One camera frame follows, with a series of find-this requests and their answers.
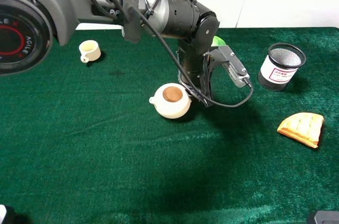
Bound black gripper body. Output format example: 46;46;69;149
177;40;213;107

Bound cream ceramic teapot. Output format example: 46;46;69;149
149;83;192;119

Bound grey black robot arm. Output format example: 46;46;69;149
1;0;219;106

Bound green lime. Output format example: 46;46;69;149
211;36;227;47

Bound black mesh pen holder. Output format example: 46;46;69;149
257;42;306;91

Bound small cream cup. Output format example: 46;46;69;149
79;40;101;63

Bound orange waffle slice toy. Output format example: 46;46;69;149
277;112;324;149

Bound dark green velvet tablecloth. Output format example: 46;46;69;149
1;28;338;223

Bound black cable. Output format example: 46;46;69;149
74;0;254;107

